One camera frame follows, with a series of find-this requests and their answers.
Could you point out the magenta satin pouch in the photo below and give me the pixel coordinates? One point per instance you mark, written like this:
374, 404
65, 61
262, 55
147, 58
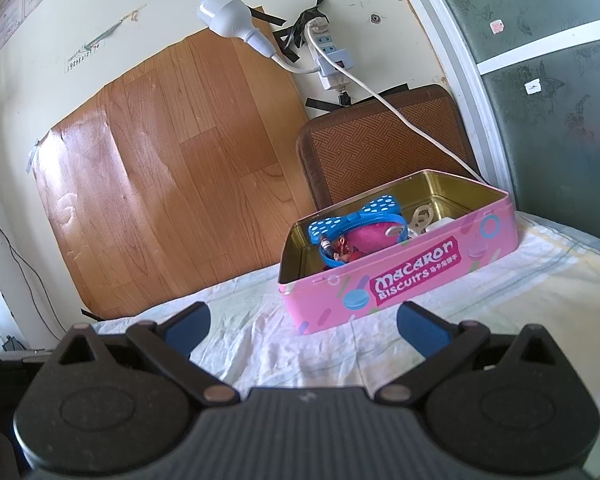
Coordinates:
366, 240

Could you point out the brown woven cushion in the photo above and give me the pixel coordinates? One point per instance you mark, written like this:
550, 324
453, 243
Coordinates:
346, 152

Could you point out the pink macaron biscuit tin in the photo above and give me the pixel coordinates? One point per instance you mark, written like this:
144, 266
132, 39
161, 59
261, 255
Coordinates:
474, 225

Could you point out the green frosted glass door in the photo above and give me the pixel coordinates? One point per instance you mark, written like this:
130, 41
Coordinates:
547, 107

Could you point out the white light bulb lamp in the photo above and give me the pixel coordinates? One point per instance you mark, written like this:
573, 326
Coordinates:
232, 19

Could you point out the silver metal hair clip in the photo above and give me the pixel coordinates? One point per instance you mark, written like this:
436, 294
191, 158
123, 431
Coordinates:
420, 220

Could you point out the blue polka-dot bow headband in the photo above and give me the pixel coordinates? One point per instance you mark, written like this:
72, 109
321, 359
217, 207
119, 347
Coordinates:
325, 231

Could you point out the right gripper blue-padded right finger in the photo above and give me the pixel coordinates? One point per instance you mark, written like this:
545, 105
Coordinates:
445, 347

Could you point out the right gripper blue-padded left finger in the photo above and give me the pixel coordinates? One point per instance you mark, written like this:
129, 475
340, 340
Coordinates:
166, 348

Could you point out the white power strip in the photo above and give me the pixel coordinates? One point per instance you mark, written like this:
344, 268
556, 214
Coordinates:
321, 47

